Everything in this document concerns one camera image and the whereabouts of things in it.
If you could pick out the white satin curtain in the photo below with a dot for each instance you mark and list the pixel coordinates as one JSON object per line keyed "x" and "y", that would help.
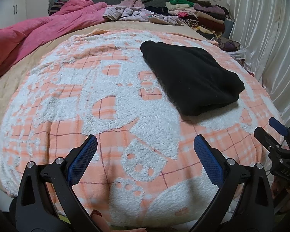
{"x": 263, "y": 29}

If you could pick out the striped dark pillow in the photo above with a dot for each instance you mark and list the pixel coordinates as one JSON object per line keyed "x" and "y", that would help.
{"x": 58, "y": 4}

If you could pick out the lilac crumpled garment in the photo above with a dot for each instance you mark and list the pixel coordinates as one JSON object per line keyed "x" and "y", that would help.
{"x": 134, "y": 10}

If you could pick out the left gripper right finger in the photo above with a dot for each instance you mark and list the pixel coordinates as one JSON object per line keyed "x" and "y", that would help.
{"x": 243, "y": 201}

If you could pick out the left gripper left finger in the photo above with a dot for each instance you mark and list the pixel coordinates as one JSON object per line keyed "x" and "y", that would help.
{"x": 46, "y": 200}

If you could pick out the right hand thumb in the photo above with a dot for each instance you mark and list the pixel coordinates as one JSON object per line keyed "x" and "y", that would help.
{"x": 280, "y": 189}

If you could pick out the stack of folded clothes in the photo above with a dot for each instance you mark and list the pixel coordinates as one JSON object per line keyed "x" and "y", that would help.
{"x": 208, "y": 19}

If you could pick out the white wardrobe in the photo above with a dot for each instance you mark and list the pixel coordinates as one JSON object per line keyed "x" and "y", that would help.
{"x": 12, "y": 12}

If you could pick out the black sweater orange cuffs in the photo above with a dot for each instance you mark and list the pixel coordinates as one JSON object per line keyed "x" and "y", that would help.
{"x": 192, "y": 79}

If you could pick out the pink quilt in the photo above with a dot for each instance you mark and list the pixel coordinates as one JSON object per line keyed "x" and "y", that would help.
{"x": 21, "y": 39}

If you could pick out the plastic bag of clothes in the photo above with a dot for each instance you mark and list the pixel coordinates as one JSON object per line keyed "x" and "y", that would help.
{"x": 231, "y": 47}

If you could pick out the orange white plaid blanket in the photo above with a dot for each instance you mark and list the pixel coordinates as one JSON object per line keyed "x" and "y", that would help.
{"x": 145, "y": 172}

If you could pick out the left hand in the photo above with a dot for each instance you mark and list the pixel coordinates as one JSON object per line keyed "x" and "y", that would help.
{"x": 96, "y": 216}

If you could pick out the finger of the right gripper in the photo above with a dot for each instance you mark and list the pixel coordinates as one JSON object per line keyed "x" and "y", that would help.
{"x": 281, "y": 129}
{"x": 268, "y": 141}

